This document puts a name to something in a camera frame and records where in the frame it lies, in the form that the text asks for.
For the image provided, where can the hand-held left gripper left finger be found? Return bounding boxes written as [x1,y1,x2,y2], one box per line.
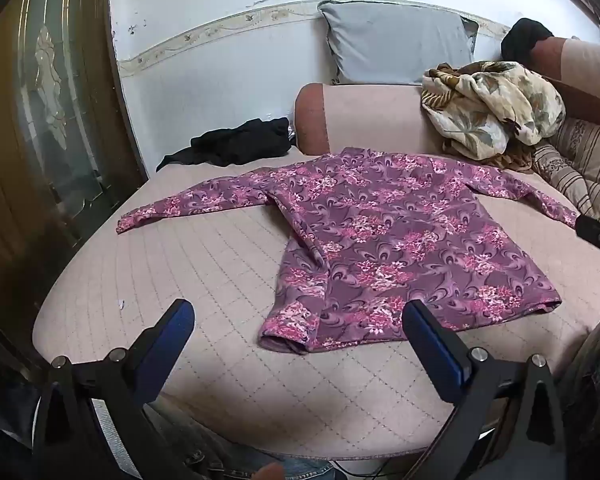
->
[32,299,196,480]

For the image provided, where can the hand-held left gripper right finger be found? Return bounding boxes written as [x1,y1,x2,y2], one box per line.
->
[402,299,568,480]

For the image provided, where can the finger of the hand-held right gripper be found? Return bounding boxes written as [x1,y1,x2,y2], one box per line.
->
[575,214,600,262]

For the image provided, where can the purple floral shirt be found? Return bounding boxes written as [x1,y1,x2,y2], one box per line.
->
[116,146,581,356]

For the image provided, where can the pink quilted bed cover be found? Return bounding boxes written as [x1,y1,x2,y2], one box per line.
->
[32,147,600,463]

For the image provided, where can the striped floral quilt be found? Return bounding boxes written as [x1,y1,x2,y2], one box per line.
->
[530,116,600,233]

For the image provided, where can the brown cloth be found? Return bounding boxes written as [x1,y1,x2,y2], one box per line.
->
[497,142,535,175]

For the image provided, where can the person's jeans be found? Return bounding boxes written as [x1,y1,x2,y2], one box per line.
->
[145,400,336,480]

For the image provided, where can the cream floral blanket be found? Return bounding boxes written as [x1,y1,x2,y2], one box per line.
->
[420,60,567,161]

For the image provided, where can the person's dark printed clothing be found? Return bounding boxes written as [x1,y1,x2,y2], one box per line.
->
[560,305,600,480]

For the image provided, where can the pink bolster with brown end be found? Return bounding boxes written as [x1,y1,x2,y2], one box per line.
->
[294,81,481,158]
[532,35,600,111]

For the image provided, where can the black cloth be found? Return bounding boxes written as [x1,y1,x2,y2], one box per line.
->
[155,116,293,173]

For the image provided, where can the dark cloth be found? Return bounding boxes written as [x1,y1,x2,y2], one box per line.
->
[500,17,555,63]

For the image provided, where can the wooden door with glass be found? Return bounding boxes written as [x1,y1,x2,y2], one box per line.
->
[0,0,148,376]

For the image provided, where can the grey pillow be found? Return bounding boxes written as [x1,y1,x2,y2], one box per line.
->
[317,0,480,87]

